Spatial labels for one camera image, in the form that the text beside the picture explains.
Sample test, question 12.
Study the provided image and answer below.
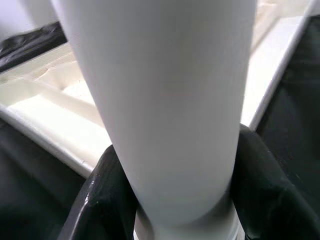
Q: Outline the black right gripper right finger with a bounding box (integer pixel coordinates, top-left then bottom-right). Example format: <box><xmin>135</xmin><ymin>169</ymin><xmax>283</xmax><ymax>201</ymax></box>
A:
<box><xmin>229</xmin><ymin>124</ymin><xmax>320</xmax><ymax>240</ymax></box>

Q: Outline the white plastic table leg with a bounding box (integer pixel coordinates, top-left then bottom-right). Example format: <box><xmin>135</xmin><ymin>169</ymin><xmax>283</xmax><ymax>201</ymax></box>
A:
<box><xmin>49</xmin><ymin>0</ymin><xmax>257</xmax><ymax>240</ymax></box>

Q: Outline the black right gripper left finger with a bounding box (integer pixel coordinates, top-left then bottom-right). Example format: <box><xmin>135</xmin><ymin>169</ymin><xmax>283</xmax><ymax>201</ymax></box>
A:
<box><xmin>59</xmin><ymin>144</ymin><xmax>138</xmax><ymax>240</ymax></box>

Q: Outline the white plastic children table top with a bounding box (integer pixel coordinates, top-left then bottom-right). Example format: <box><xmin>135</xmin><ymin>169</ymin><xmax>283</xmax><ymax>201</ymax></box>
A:
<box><xmin>0</xmin><ymin>0</ymin><xmax>320</xmax><ymax>176</ymax></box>

